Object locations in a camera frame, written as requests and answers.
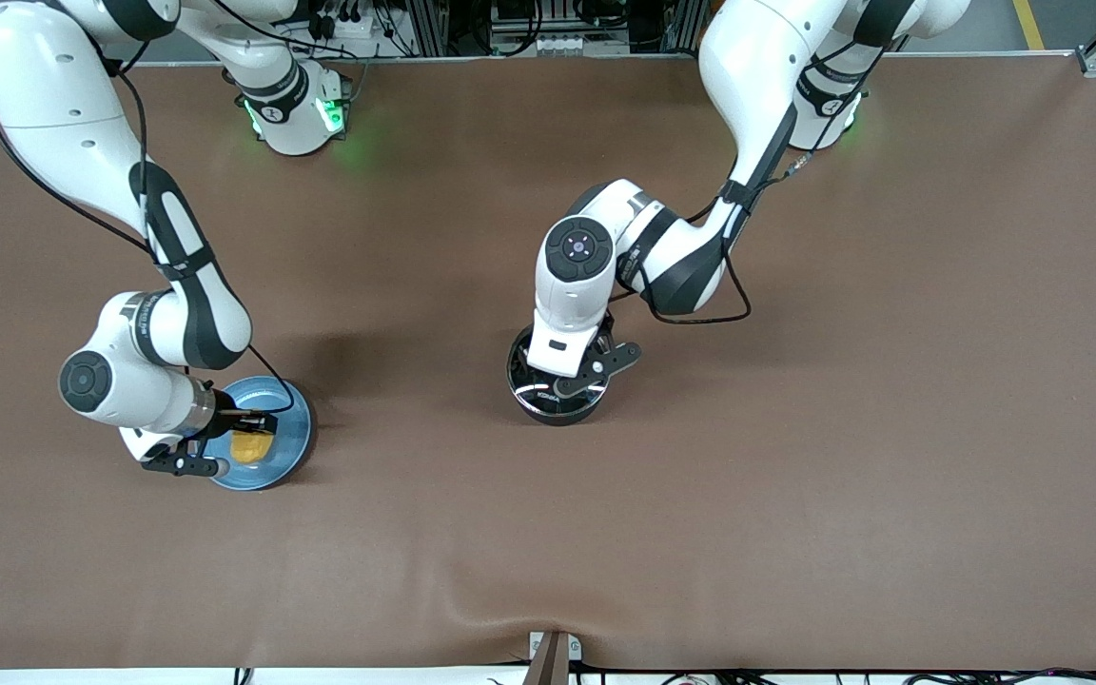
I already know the glass lid with blue knob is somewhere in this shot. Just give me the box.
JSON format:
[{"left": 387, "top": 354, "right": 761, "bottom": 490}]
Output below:
[{"left": 508, "top": 328, "right": 611, "bottom": 420}]

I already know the blue round plate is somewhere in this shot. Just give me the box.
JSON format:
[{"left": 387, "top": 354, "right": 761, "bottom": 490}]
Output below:
[{"left": 204, "top": 376, "right": 315, "bottom": 492}]

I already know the brown table cover mat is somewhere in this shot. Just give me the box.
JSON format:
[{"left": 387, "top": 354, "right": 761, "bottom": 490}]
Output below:
[{"left": 0, "top": 52, "right": 1096, "bottom": 672}]

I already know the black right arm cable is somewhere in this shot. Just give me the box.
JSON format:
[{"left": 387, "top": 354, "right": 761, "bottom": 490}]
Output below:
[{"left": 0, "top": 0, "right": 298, "bottom": 448}]

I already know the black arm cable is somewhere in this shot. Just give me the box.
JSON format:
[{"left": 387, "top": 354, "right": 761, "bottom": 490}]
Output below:
[
  {"left": 0, "top": 0, "right": 298, "bottom": 448},
  {"left": 605, "top": 29, "right": 891, "bottom": 326}
]

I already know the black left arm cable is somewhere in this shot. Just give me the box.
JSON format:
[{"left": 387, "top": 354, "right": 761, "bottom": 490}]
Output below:
[{"left": 605, "top": 29, "right": 891, "bottom": 326}]

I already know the black pot with blue handle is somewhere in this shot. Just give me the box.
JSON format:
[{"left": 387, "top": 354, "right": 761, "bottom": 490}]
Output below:
[{"left": 507, "top": 323, "right": 612, "bottom": 426}]

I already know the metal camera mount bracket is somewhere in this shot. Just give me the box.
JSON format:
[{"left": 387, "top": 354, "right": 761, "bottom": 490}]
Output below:
[{"left": 521, "top": 630, "right": 582, "bottom": 685}]

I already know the aluminium frame structure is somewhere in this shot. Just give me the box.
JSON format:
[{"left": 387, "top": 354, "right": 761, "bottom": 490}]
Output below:
[{"left": 0, "top": 0, "right": 1096, "bottom": 69}]

